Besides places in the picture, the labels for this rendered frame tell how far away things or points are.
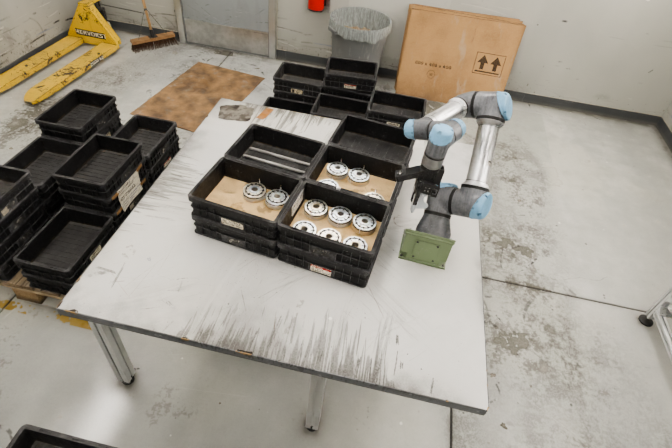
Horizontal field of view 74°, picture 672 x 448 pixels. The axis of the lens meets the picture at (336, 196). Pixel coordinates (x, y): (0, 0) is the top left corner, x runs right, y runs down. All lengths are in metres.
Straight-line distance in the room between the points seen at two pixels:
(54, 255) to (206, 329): 1.24
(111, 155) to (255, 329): 1.60
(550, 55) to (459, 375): 3.67
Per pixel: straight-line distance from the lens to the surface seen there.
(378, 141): 2.45
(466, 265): 2.10
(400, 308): 1.87
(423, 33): 4.53
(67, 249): 2.81
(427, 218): 1.95
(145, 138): 3.27
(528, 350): 2.85
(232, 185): 2.11
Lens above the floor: 2.22
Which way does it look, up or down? 42 degrees down
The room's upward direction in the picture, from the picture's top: 7 degrees clockwise
